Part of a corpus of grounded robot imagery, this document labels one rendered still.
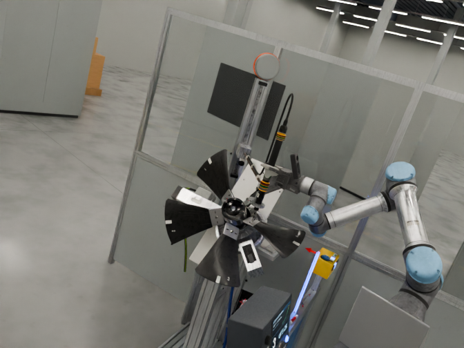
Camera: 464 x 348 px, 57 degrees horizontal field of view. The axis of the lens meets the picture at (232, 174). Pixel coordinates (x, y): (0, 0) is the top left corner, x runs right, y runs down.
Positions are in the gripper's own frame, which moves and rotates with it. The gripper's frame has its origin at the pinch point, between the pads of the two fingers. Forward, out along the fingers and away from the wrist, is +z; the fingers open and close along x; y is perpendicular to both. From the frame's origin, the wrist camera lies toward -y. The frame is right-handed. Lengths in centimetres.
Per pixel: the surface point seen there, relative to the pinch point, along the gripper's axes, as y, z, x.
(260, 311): 23, -38, -75
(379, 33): -184, 165, 1081
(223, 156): 7.9, 26.6, 10.5
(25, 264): 147, 160, 18
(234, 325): 26, -34, -83
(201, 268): 50, 5, -25
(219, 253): 44.0, 1.9, -16.6
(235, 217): 28.1, 3.4, -7.7
